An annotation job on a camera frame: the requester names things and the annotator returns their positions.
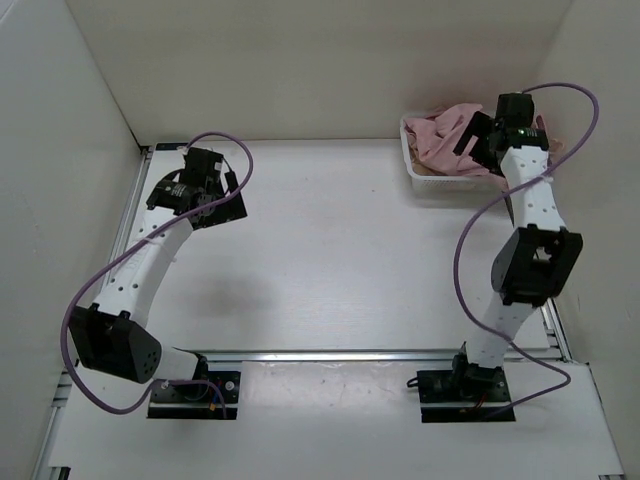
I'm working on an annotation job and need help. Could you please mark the pink trousers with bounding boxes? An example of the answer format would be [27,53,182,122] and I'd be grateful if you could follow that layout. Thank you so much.
[400,103,508,191]

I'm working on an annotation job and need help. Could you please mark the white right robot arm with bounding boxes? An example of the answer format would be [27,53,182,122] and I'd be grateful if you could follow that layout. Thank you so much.
[449,93,583,400]

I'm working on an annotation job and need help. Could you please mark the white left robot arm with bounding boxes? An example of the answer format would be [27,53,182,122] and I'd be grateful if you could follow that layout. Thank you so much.
[69,147,247,400]

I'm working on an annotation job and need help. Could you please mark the white plastic basket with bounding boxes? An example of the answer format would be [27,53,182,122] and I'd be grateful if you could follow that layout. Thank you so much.
[399,110,500,194]

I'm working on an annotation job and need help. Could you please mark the black corner bracket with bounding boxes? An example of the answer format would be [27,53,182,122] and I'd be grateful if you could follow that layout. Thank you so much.
[154,142,187,151]

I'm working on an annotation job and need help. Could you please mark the aluminium left rail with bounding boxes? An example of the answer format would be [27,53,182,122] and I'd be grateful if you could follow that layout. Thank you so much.
[99,144,154,301]

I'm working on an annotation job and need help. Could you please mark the aluminium rail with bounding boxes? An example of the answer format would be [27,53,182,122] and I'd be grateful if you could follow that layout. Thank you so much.
[179,347,571,369]
[99,144,154,301]

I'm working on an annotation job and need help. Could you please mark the aluminium front rail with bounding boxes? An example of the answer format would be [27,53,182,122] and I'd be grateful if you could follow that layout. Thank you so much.
[179,347,571,369]

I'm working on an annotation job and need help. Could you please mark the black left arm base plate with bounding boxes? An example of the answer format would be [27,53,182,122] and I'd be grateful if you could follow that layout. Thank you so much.
[147,369,242,421]

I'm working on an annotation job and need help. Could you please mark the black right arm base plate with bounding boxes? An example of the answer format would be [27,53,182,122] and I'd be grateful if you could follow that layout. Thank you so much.
[406,369,516,424]

